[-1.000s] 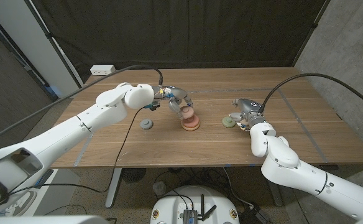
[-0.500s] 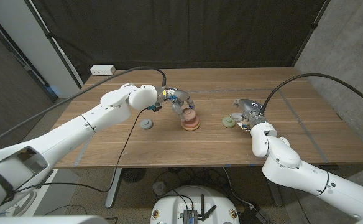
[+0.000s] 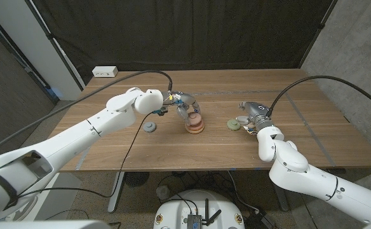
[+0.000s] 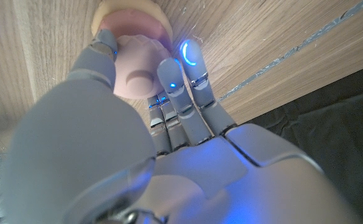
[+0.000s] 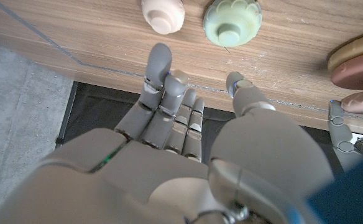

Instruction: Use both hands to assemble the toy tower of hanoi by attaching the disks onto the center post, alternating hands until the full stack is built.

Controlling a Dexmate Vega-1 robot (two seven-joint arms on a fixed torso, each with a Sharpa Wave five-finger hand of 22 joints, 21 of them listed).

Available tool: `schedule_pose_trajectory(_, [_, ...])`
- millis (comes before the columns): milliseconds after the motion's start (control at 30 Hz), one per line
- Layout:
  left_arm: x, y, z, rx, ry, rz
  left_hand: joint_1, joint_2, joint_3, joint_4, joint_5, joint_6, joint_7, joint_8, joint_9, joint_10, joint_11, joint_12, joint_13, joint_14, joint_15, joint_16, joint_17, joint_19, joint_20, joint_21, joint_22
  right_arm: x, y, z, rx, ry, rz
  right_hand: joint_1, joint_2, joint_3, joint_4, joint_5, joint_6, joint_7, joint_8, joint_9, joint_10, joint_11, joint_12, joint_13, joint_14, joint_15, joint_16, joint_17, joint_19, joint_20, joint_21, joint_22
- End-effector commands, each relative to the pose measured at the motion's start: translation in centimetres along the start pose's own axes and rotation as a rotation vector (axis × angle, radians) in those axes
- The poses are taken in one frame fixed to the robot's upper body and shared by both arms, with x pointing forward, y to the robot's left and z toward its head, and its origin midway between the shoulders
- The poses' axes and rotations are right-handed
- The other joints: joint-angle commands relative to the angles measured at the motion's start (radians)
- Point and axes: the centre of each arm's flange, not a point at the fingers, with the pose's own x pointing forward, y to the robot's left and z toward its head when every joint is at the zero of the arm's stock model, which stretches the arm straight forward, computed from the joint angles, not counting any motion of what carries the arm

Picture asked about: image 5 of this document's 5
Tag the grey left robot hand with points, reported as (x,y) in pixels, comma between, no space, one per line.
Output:
(341,137)

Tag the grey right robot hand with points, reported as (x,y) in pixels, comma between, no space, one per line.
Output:
(156,180)

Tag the coral red disk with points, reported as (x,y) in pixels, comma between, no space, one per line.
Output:
(358,74)

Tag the green disk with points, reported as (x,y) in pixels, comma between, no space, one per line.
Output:
(232,21)

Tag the blue right wrist connector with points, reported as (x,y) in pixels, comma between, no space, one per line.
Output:
(352,193)

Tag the large orange disk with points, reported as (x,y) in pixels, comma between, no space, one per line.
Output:
(352,49)

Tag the black backdrop curtain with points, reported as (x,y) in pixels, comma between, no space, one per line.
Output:
(100,112)

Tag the black backdrop stand pole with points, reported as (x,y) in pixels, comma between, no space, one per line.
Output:
(66,115)

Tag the small cream disk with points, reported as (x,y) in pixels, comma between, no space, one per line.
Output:
(163,14)

